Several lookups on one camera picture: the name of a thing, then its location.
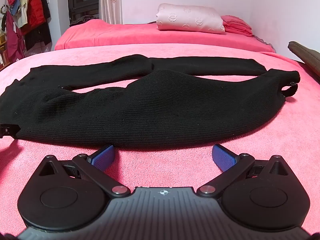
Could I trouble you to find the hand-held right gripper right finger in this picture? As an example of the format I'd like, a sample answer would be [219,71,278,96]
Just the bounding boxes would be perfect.
[197,144,290,197]

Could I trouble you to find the red puffer jacket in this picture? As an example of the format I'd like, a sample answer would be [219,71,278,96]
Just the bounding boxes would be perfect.
[21,0,47,36]

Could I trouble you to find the brown headboard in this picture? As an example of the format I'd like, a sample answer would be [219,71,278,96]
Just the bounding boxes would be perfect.
[288,41,320,72]

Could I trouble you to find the black coat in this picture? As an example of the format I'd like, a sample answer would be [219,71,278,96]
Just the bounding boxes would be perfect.
[24,0,52,51]

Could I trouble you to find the dark cloth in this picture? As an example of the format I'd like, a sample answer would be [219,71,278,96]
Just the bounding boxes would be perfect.
[69,15,101,27]

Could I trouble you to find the wooden shelf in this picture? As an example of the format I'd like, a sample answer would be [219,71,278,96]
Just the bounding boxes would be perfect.
[0,31,8,71]

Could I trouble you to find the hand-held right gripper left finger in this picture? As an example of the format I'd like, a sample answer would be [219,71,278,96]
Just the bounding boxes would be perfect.
[37,144,131,197]

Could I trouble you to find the red folded blanket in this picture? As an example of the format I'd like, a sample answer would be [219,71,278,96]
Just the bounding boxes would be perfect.
[221,15,253,38]

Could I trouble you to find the red bed sheet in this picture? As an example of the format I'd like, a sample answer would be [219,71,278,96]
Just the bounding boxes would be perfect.
[54,19,277,53]

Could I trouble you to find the patterned pink curtain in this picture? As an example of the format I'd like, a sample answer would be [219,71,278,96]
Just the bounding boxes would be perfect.
[98,0,123,25]

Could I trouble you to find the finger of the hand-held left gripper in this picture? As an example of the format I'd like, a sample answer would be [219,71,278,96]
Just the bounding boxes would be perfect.
[0,123,21,139]

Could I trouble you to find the pale pink pillow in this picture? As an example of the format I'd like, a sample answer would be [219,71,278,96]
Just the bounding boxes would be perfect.
[156,3,226,34]

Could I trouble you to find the beige shirt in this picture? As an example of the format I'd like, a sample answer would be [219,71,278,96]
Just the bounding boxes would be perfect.
[12,0,30,28]

